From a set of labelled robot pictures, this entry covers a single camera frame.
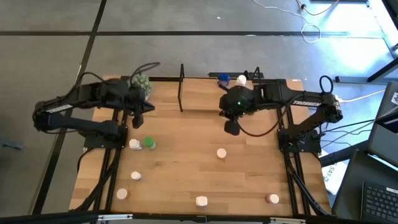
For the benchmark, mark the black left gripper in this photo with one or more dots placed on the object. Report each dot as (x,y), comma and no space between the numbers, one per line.
(136,99)

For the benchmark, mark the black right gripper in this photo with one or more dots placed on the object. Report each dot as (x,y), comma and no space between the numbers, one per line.
(237,105)

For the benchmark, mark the green caffeine pill bottle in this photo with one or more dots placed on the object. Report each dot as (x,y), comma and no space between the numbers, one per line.
(149,142)

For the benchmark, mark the blue-capped Tums bottle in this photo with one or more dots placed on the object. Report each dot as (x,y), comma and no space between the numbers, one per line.
(224,77)

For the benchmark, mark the white vitamin bottle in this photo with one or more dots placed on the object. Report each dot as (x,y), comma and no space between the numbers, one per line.
(241,80)

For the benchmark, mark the white bottle blue label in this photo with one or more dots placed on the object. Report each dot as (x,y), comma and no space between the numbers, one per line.
(134,144)

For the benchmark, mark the orange bottle white cap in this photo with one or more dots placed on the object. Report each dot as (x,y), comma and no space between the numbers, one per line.
(221,153)

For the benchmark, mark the white Melatonin supplement bottle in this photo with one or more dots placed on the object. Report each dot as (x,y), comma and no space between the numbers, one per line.
(201,201)

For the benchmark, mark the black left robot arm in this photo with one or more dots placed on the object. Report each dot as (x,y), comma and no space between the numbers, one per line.
(81,93)

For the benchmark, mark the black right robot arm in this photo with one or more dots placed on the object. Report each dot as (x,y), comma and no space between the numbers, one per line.
(295,96)

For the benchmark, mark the green potted plant white pot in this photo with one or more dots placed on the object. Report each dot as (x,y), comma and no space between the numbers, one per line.
(142,82)

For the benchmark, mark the dark grey desk foot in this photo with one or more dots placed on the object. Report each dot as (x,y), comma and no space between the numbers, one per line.
(342,154)

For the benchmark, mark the white printed paper bag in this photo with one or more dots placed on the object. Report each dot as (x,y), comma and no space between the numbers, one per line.
(334,177)

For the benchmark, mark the black rig crossbeam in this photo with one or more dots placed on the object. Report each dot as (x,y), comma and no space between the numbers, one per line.
(46,217)

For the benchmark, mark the dark grey laptop with keyboard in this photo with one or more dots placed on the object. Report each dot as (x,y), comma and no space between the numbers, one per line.
(351,186)

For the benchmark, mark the dark grey laptop lid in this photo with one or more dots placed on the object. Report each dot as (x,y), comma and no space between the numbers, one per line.
(384,140)

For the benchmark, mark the wooden shelf black metal frame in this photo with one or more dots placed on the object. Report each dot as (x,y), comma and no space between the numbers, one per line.
(202,93)

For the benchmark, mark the black aluminium table frame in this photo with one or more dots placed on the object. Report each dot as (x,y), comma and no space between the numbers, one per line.
(287,149)

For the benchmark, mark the silver metal bracket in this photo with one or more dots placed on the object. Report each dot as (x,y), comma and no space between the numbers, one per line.
(287,220)
(115,216)

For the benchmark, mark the black desk leg frame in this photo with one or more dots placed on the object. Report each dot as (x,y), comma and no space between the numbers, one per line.
(382,71)

